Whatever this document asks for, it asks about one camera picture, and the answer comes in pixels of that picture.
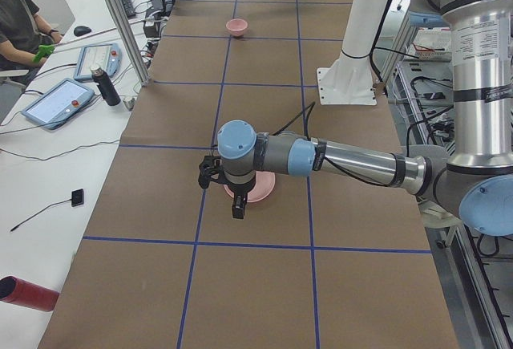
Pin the black water bottle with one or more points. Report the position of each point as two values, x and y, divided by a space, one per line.
105 85

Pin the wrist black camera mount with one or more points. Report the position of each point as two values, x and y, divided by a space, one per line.
209 171

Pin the far blue teach pendant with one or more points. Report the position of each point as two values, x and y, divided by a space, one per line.
107 56

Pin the blue teach pendant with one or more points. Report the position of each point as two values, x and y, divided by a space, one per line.
55 107
107 56

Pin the near blue teach pendant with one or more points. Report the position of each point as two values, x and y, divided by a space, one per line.
55 107

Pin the aluminium frame post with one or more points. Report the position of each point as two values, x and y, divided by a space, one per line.
121 22

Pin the black computer mouse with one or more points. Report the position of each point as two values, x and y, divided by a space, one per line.
81 30

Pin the pink bowl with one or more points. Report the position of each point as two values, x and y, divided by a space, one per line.
236 27

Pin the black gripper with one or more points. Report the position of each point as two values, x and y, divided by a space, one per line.
240 188

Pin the green handled grabber stick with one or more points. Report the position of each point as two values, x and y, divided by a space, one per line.
46 50

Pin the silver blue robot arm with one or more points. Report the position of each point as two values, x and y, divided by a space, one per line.
474 183

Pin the small black square pad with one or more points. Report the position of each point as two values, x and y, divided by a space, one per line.
77 197

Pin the pink plate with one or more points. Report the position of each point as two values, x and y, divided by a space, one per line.
264 185

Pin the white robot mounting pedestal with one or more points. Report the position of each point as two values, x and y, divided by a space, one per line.
349 80

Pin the seated person in grey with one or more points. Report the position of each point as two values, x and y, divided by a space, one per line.
23 31

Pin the black keyboard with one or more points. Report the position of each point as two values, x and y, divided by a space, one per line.
128 8

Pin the red cylinder tube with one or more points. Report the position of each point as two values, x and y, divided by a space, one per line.
19 292

